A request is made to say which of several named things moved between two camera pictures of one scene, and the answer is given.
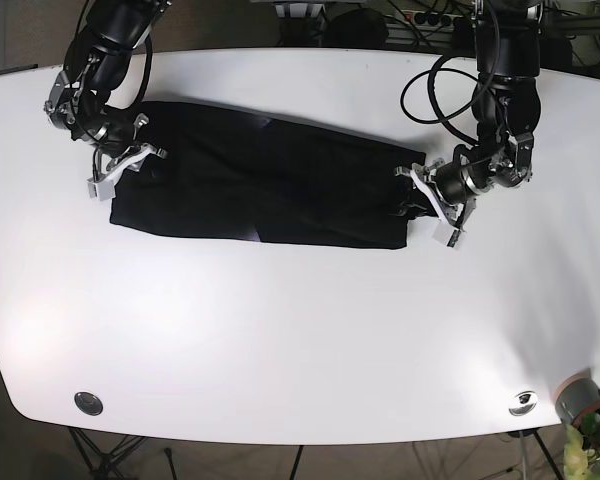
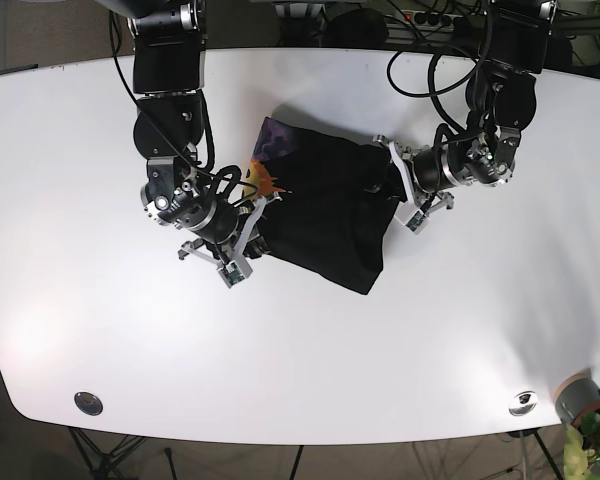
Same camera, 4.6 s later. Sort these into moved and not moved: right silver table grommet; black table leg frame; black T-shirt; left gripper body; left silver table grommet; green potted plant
Moved: black T-shirt; left gripper body
Not moved: left silver table grommet; green potted plant; right silver table grommet; black table leg frame
